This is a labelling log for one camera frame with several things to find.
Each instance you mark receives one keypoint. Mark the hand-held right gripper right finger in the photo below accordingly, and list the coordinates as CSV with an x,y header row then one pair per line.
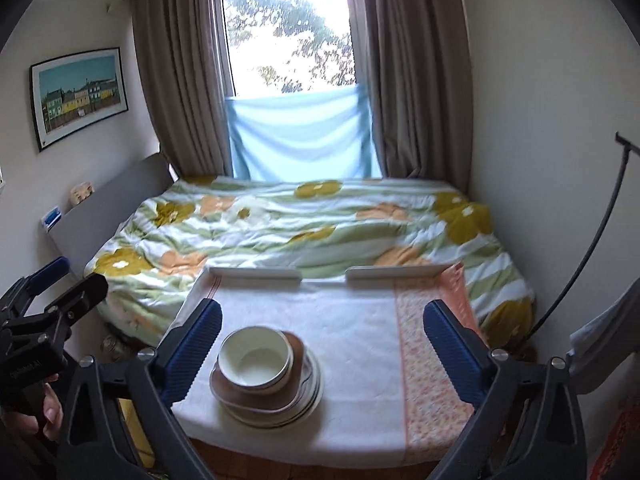
x,y
455,355

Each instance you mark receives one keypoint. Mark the small beige object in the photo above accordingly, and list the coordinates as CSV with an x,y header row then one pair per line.
x,y
82,194

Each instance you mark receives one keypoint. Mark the stack of white plates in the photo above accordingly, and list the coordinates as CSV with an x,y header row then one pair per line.
x,y
310,400

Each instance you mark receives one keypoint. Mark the light blue cloth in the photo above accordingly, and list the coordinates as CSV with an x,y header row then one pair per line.
x,y
300,130

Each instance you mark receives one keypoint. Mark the grey headboard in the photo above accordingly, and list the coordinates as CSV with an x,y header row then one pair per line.
x,y
100,220

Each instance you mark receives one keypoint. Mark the floral striped blanket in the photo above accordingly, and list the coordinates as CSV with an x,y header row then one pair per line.
x,y
300,230

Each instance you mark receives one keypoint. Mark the white tablecloth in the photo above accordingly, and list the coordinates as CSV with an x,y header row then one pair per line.
x,y
350,340

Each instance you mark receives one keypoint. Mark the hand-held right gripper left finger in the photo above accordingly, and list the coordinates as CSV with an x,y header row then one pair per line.
x,y
195,355

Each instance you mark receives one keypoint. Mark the grey cloth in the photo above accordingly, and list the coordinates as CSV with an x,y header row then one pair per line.
x,y
610,340

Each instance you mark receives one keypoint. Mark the glass jar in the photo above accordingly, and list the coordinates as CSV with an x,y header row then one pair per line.
x,y
114,349

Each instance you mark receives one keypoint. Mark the red patterned rug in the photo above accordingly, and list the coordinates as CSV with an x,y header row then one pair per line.
x,y
620,440

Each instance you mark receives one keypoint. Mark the white bowl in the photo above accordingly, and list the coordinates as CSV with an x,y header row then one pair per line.
x,y
255,360

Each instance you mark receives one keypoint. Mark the yellow object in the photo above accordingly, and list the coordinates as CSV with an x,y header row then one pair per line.
x,y
135,430

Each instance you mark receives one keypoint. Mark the brown curtain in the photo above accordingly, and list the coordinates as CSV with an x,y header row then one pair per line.
x,y
425,85
175,85

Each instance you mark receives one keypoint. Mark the framed houses picture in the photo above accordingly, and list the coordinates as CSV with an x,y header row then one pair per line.
x,y
80,90

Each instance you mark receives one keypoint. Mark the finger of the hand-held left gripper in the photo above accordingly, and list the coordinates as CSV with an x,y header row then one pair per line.
x,y
50,271
80,297

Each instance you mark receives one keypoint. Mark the brown plate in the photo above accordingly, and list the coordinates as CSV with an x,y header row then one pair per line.
x,y
300,355

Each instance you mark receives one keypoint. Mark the small blue box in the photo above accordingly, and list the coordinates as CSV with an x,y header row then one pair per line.
x,y
51,219

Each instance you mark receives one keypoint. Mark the person's left hand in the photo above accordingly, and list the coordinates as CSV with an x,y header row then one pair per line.
x,y
52,410

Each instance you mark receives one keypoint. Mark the window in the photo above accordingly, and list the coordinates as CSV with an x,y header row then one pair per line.
x,y
290,35

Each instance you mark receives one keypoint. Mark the orange patterned cloth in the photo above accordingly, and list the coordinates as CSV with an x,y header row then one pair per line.
x,y
425,290

